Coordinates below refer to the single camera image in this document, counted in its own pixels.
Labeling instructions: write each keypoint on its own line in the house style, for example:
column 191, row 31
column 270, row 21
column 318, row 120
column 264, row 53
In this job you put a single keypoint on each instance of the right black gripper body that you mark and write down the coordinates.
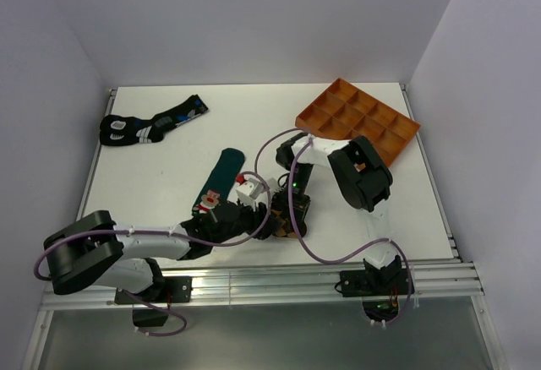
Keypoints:
column 301, row 202

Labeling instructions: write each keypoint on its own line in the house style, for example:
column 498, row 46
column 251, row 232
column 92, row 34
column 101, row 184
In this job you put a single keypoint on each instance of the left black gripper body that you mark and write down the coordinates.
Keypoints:
column 248, row 220

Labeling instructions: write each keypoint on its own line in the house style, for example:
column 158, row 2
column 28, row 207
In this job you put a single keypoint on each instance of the brown argyle sock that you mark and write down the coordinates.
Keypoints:
column 282, row 222

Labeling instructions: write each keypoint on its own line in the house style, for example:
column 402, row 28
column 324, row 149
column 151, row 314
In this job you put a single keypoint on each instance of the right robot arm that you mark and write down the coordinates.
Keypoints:
column 364, row 181

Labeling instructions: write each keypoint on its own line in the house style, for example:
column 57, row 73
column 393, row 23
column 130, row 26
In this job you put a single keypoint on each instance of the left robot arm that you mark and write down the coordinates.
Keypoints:
column 97, row 251

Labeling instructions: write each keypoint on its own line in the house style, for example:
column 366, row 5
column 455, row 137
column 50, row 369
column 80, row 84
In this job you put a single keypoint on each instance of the dark teal sock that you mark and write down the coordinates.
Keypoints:
column 220, row 181

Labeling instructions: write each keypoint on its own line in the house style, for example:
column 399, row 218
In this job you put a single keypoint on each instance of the orange compartment tray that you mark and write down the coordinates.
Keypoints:
column 343, row 111

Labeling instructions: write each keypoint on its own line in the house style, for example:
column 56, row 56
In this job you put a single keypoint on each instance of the black blue sports sock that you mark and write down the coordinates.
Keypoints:
column 118, row 131

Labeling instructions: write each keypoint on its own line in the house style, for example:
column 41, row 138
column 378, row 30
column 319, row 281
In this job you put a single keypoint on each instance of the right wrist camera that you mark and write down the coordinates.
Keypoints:
column 273, row 185

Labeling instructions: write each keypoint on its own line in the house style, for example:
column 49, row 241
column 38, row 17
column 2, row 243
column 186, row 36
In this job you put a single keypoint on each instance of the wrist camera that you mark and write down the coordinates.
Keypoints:
column 251, row 192
column 273, row 185

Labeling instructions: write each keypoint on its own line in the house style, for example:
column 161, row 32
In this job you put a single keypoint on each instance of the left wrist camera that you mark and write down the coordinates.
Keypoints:
column 251, row 192

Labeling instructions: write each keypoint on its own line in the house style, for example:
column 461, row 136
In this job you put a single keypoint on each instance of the aluminium front rail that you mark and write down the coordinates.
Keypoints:
column 287, row 284

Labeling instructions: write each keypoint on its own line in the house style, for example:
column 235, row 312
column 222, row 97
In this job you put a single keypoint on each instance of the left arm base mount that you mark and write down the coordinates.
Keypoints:
column 157, row 302

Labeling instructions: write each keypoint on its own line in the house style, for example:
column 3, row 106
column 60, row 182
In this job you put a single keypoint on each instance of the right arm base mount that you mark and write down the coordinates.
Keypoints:
column 380, row 297

